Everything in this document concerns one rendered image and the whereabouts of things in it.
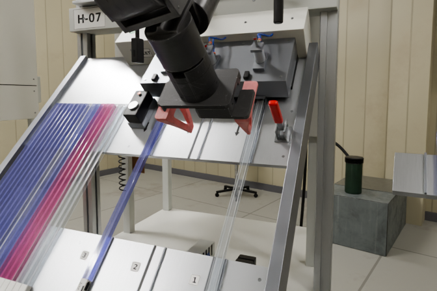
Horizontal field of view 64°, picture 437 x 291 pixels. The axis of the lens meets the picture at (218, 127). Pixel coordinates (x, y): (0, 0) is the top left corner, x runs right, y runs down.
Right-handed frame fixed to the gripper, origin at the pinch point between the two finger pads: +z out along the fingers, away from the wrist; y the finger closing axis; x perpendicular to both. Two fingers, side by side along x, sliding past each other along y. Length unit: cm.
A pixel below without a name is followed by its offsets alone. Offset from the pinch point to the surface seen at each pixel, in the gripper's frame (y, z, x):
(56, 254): 31.2, 13.2, 20.3
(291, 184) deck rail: -9.7, 12.9, 2.1
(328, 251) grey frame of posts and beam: -14, 49, 1
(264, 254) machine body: 7, 69, -2
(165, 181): 57, 79, -28
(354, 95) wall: -15, 239, -216
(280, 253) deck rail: -9.6, 12.4, 13.9
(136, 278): 13.1, 13.2, 21.3
